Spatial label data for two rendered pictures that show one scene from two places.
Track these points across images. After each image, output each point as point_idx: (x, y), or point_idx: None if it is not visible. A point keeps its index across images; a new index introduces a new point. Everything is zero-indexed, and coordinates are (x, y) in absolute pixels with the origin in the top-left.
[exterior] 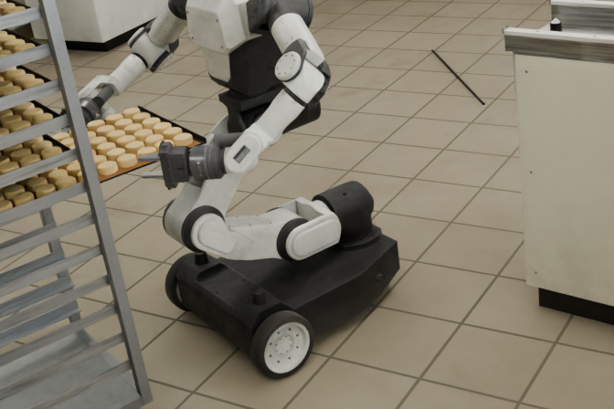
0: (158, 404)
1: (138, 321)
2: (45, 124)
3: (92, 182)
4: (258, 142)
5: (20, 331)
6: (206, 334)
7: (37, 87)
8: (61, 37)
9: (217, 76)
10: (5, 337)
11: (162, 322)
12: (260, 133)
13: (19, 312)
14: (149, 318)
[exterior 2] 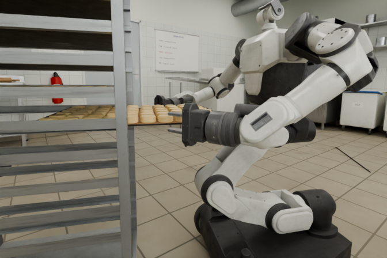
0: None
1: (176, 230)
2: (91, 56)
3: (120, 118)
4: (283, 112)
5: (97, 217)
6: (207, 257)
7: (92, 20)
8: None
9: (251, 91)
10: (87, 218)
11: (187, 236)
12: (288, 104)
13: (30, 215)
14: (182, 230)
